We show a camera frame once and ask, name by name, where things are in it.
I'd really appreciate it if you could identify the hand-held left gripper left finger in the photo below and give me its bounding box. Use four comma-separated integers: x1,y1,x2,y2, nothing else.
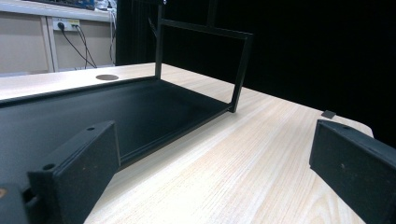
27,120,121,224

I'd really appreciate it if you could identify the round grey table grommet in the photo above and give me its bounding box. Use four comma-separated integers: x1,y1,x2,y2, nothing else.
95,74,120,82

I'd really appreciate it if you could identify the black metal frame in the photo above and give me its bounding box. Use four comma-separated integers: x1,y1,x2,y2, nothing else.
115,0,396,147

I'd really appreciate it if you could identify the grey tape strip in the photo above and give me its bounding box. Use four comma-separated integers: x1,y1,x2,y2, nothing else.
320,109,338,119

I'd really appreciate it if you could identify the white cable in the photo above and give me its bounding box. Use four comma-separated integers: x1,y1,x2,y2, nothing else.
106,7,118,64

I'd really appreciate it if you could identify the black power cable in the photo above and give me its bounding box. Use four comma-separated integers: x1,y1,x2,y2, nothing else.
74,24,98,70
57,21,97,69

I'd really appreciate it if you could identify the white wall power outlet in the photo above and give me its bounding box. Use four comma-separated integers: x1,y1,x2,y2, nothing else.
51,17,81,32

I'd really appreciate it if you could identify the black two-tier metal shelf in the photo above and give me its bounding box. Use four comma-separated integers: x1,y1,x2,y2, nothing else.
0,0,254,188

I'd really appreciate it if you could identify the beige wooden desk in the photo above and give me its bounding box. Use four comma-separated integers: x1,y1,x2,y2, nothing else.
0,0,118,76

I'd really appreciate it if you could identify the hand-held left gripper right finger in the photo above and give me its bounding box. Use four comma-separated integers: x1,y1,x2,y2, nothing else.
308,119,396,224

